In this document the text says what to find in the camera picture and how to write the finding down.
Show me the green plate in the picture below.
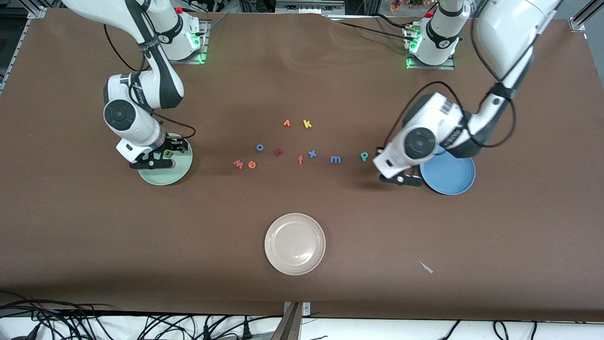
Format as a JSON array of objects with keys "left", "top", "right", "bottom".
[{"left": 136, "top": 133, "right": 194, "bottom": 186}]

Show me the blue plate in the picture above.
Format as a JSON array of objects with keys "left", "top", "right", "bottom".
[{"left": 419, "top": 145, "right": 476, "bottom": 196}]

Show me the beige plate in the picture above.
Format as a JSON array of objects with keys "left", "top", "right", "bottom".
[{"left": 264, "top": 213, "right": 327, "bottom": 276}]

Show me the brown table cover sheet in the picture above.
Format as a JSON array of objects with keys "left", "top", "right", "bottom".
[{"left": 0, "top": 7, "right": 604, "bottom": 322}]

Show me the grey metal box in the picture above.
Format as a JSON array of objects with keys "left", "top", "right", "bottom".
[{"left": 275, "top": 0, "right": 347, "bottom": 15}]

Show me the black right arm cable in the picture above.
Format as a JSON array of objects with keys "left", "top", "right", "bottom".
[{"left": 103, "top": 21, "right": 196, "bottom": 140}]

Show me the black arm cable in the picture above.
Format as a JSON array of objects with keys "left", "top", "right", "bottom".
[
  {"left": 103, "top": 21, "right": 196, "bottom": 140},
  {"left": 383, "top": 0, "right": 564, "bottom": 149}
]

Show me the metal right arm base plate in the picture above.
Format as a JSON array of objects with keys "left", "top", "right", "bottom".
[{"left": 163, "top": 20, "right": 209, "bottom": 65}]

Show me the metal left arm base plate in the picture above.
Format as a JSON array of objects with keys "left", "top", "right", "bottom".
[{"left": 405, "top": 24, "right": 456, "bottom": 71}]

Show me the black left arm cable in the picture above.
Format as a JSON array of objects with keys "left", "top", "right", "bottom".
[{"left": 383, "top": 0, "right": 564, "bottom": 149}]

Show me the black cable lying on cover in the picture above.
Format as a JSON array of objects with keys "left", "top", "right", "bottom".
[{"left": 330, "top": 18, "right": 416, "bottom": 42}]

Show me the silver metal bracket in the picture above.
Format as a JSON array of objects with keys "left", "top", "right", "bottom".
[{"left": 283, "top": 301, "right": 311, "bottom": 317}]

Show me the aluminium frame profile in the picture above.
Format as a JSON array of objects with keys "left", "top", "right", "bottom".
[
  {"left": 569, "top": 0, "right": 604, "bottom": 33},
  {"left": 26, "top": 0, "right": 48, "bottom": 19}
]

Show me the dark metal mount post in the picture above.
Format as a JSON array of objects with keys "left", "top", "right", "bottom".
[{"left": 270, "top": 302, "right": 302, "bottom": 340}]

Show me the black cable tangle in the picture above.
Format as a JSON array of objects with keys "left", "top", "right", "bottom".
[{"left": 0, "top": 290, "right": 116, "bottom": 340}]

